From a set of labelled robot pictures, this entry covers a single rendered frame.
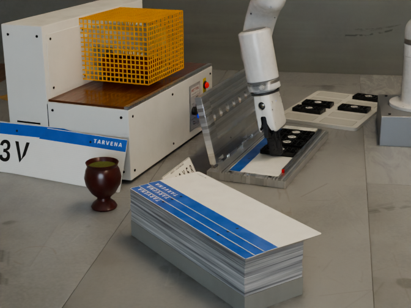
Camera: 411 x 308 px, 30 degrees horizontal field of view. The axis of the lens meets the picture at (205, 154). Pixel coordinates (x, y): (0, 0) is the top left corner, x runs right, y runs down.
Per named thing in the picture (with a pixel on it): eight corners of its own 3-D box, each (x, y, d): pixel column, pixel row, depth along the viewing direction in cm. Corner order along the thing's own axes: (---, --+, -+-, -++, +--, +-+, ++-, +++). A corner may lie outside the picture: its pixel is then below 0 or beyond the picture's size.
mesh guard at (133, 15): (148, 85, 201) (147, 22, 195) (81, 79, 208) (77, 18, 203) (183, 68, 221) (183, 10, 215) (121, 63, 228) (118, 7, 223)
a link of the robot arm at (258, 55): (244, 80, 204) (249, 84, 195) (235, 30, 200) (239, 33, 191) (275, 73, 204) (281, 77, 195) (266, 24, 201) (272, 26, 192)
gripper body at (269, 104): (271, 90, 193) (279, 132, 196) (283, 81, 202) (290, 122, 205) (244, 93, 196) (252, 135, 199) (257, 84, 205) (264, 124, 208)
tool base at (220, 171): (285, 189, 187) (285, 175, 186) (206, 178, 195) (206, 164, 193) (327, 138, 226) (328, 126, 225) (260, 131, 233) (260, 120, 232)
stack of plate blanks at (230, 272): (302, 294, 138) (304, 240, 134) (244, 315, 131) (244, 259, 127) (183, 220, 169) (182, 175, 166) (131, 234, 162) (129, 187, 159)
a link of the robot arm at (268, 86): (273, 81, 193) (274, 92, 194) (282, 74, 201) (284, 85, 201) (241, 85, 196) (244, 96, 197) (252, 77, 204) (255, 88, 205)
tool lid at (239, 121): (200, 96, 188) (194, 98, 189) (218, 170, 193) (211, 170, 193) (257, 62, 227) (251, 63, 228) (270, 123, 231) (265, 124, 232)
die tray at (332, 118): (355, 131, 233) (355, 128, 232) (273, 120, 245) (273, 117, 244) (391, 101, 266) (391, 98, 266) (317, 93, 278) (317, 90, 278)
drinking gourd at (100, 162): (103, 217, 171) (101, 170, 168) (77, 208, 176) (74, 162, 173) (130, 206, 177) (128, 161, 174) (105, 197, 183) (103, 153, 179)
